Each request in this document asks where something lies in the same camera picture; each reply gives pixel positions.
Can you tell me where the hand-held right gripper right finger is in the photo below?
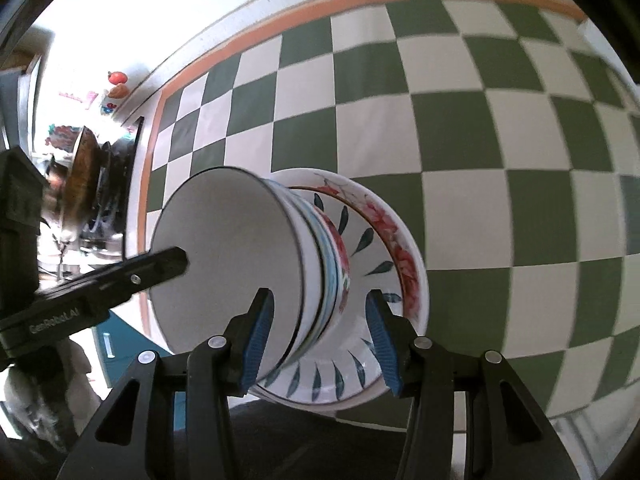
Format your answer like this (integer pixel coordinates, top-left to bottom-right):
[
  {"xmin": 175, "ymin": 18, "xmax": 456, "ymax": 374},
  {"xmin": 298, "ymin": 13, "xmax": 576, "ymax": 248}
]
[{"xmin": 365, "ymin": 290, "xmax": 581, "ymax": 480}]

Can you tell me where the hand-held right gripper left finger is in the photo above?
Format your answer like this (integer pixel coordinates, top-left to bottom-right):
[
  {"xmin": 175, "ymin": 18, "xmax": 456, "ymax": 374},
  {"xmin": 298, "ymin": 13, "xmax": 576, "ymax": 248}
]
[{"xmin": 57, "ymin": 287, "xmax": 276, "ymax": 480}]

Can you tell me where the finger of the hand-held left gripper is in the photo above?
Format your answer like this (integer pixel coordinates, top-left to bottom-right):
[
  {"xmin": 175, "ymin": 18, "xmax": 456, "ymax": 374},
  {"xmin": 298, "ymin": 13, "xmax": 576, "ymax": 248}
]
[{"xmin": 32, "ymin": 246, "xmax": 189, "ymax": 313}]

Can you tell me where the blue striped bowl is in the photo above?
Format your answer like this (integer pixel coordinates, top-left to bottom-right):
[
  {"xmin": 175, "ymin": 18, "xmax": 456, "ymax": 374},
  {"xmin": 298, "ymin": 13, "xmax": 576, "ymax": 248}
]
[{"xmin": 280, "ymin": 185, "xmax": 341, "ymax": 346}]

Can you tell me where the blue leaf pattern plate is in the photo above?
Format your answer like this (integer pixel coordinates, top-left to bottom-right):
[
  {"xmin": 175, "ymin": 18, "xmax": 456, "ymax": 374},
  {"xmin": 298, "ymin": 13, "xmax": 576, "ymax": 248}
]
[{"xmin": 250, "ymin": 185, "xmax": 408, "ymax": 406}]

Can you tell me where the person's left hand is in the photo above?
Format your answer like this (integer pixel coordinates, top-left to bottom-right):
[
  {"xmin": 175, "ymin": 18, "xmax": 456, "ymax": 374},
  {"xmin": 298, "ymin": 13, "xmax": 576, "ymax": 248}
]
[{"xmin": 0, "ymin": 337, "xmax": 103, "ymax": 441}]

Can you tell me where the teal cabinet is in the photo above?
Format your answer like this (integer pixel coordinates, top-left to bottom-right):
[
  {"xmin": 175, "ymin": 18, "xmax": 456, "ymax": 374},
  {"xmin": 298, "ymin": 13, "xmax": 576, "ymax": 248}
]
[{"xmin": 92, "ymin": 310, "xmax": 168, "ymax": 391}]

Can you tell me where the brown wooden bowl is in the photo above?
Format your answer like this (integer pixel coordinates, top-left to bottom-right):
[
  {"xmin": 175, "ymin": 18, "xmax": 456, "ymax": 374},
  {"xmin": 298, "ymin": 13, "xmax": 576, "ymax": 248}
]
[{"xmin": 67, "ymin": 127, "xmax": 101, "ymax": 231}]

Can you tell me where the black dish rack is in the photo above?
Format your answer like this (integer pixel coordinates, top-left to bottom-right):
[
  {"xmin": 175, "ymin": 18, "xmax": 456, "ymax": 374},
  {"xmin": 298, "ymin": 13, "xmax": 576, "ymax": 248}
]
[{"xmin": 50, "ymin": 117, "xmax": 146, "ymax": 261}]

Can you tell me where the green checkered tablecloth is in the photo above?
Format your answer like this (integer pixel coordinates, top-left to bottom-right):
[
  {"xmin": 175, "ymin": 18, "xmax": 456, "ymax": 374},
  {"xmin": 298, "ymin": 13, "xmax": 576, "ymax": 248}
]
[{"xmin": 122, "ymin": 0, "xmax": 640, "ymax": 431}]

